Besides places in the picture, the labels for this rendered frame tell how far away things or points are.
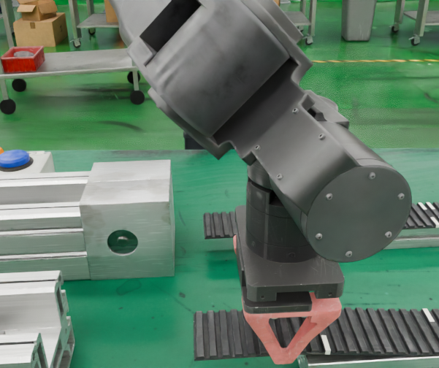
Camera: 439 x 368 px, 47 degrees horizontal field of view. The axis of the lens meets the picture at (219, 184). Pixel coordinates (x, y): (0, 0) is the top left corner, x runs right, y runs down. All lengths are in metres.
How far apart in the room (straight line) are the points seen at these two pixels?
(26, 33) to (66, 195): 4.99
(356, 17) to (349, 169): 5.20
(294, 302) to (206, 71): 0.17
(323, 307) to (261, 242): 0.06
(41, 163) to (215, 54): 0.47
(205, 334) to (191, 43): 0.24
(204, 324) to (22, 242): 0.22
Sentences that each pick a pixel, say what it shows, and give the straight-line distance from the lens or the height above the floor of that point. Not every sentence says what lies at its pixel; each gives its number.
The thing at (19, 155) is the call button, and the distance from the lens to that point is 0.72.
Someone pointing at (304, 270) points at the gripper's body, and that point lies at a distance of 0.35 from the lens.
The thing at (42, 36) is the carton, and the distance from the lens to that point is 5.52.
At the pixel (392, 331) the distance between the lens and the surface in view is 0.46.
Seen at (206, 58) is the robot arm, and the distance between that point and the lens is 0.28.
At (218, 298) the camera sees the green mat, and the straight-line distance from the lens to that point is 0.53.
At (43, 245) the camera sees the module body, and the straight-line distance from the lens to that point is 0.56.
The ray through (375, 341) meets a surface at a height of 0.82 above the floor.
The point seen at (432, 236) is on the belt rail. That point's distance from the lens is 0.65.
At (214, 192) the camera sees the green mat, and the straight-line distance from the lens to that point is 0.72.
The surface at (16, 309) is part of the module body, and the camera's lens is 0.46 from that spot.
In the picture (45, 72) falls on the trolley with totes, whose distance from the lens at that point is 3.50.
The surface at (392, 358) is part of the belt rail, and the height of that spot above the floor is 0.81.
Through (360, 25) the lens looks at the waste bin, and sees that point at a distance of 5.46.
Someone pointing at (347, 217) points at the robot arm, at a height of 0.99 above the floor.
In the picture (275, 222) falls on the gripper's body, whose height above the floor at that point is 0.95.
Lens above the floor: 1.13
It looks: 28 degrees down
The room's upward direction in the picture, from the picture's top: 1 degrees counter-clockwise
